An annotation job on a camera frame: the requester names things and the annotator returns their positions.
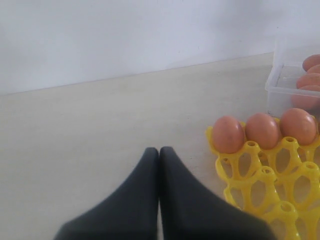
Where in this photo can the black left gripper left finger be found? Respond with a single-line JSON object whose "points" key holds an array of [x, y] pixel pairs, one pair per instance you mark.
{"points": [[129, 213]]}

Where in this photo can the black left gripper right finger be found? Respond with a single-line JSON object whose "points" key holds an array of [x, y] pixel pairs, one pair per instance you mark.
{"points": [[190, 211]]}

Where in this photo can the brown egg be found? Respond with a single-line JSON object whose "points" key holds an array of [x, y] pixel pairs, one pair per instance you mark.
{"points": [[306, 102], [308, 80], [311, 61], [298, 124], [262, 129], [227, 135], [314, 69]]}

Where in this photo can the yellow plastic egg tray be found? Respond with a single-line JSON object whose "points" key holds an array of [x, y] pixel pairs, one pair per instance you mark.
{"points": [[279, 185]]}

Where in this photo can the clear plastic container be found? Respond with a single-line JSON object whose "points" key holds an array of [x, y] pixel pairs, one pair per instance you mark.
{"points": [[289, 53]]}

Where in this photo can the brown egg top back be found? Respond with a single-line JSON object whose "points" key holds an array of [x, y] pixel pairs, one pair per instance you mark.
{"points": [[311, 61]]}

